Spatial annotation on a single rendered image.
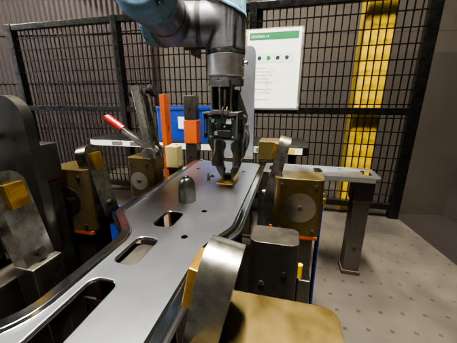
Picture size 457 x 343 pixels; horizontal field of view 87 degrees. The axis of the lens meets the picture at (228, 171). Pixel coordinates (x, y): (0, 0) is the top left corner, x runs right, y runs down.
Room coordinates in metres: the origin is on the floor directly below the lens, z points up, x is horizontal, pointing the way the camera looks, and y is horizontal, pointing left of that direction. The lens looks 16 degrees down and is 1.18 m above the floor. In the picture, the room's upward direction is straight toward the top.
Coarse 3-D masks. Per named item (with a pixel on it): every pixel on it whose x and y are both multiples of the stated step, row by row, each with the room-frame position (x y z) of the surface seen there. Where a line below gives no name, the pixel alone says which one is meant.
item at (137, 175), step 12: (132, 156) 0.59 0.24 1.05; (156, 156) 0.59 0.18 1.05; (132, 168) 0.57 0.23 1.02; (144, 168) 0.56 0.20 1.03; (156, 168) 0.57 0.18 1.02; (132, 180) 0.57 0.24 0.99; (144, 180) 0.56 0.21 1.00; (156, 180) 0.57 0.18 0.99; (132, 192) 0.57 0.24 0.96; (144, 240) 0.57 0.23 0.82
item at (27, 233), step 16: (0, 176) 0.26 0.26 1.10; (16, 176) 0.28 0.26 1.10; (0, 192) 0.26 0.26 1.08; (16, 192) 0.27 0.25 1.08; (0, 208) 0.25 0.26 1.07; (16, 208) 0.26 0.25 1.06; (32, 208) 0.28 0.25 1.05; (0, 224) 0.25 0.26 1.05; (16, 224) 0.26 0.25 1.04; (32, 224) 0.27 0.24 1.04; (16, 240) 0.25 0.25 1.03; (32, 240) 0.26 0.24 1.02; (48, 240) 0.28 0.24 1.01; (16, 256) 0.25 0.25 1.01; (32, 256) 0.26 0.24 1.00
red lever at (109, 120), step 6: (108, 114) 0.61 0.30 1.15; (108, 120) 0.60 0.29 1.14; (114, 120) 0.60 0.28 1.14; (114, 126) 0.60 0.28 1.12; (120, 126) 0.60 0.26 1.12; (120, 132) 0.60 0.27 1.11; (126, 132) 0.59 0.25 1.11; (132, 132) 0.60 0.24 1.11; (132, 138) 0.59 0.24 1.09; (138, 138) 0.59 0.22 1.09; (138, 144) 0.59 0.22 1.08; (156, 150) 0.58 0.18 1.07
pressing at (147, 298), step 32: (160, 192) 0.47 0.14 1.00; (224, 192) 0.47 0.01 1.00; (256, 192) 0.50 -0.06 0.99; (128, 224) 0.33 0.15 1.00; (192, 224) 0.34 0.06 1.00; (224, 224) 0.34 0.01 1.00; (96, 256) 0.25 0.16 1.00; (160, 256) 0.26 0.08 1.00; (192, 256) 0.26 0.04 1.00; (64, 288) 0.20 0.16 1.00; (128, 288) 0.20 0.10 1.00; (160, 288) 0.20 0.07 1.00; (0, 320) 0.16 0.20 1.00; (32, 320) 0.17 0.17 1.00; (96, 320) 0.17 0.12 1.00; (128, 320) 0.17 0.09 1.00; (160, 320) 0.17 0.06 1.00
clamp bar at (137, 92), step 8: (136, 88) 0.57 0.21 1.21; (144, 88) 0.58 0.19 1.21; (152, 88) 0.58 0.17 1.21; (136, 96) 0.57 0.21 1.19; (144, 96) 0.60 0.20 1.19; (152, 96) 0.58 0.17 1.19; (136, 104) 0.57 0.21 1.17; (144, 104) 0.59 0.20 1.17; (136, 112) 0.58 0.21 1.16; (144, 112) 0.57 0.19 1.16; (152, 112) 0.60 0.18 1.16; (144, 120) 0.57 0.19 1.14; (152, 120) 0.60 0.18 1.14; (144, 128) 0.57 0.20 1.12; (152, 128) 0.60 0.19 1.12; (144, 136) 0.57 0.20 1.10; (152, 136) 0.60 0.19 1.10; (144, 144) 0.57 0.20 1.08; (152, 144) 0.57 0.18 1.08; (160, 152) 0.60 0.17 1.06
